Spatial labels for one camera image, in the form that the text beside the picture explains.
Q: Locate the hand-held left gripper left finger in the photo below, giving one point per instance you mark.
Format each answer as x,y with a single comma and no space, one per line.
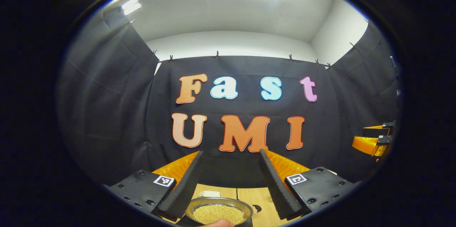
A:
185,187

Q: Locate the black induction cooktop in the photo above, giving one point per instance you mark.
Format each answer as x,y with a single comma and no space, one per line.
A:
250,223

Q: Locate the row of black cloth clips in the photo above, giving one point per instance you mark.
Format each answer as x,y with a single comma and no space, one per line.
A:
217,54

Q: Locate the small ceiling light panel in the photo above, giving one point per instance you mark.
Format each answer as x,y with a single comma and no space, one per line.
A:
131,5

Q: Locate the sandwich with lettuce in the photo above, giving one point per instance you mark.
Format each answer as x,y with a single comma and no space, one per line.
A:
210,194

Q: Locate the black backdrop cloth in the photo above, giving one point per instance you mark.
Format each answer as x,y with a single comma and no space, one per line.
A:
107,113

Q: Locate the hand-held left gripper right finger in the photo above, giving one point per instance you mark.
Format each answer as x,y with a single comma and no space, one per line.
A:
278,187

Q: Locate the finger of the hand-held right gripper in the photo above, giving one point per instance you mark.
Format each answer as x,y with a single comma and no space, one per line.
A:
374,130
365,144

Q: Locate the pile of yellow soybeans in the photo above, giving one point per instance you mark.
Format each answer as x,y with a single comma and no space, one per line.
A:
217,214

